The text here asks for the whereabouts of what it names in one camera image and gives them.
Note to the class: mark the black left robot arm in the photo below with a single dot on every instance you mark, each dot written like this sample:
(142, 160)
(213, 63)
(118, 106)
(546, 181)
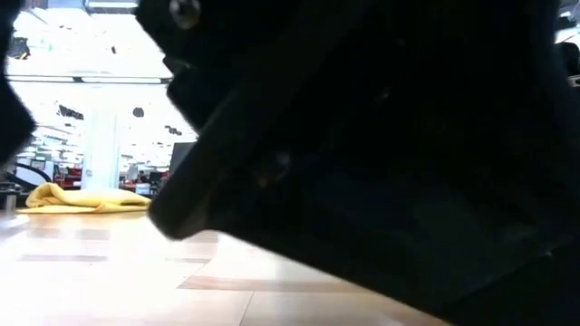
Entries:
(11, 113)

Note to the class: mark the long ceiling light rail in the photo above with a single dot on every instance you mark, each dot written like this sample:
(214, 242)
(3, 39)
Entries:
(90, 80)

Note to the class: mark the white building pillar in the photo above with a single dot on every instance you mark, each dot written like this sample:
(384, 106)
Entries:
(100, 149)

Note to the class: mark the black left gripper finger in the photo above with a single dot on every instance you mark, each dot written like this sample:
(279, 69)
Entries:
(385, 181)

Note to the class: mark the black computer monitor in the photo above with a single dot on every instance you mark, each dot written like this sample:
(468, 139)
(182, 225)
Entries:
(180, 156)

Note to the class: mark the yellow microfiber towel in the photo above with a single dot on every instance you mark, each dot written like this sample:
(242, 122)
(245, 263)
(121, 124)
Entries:
(81, 201)

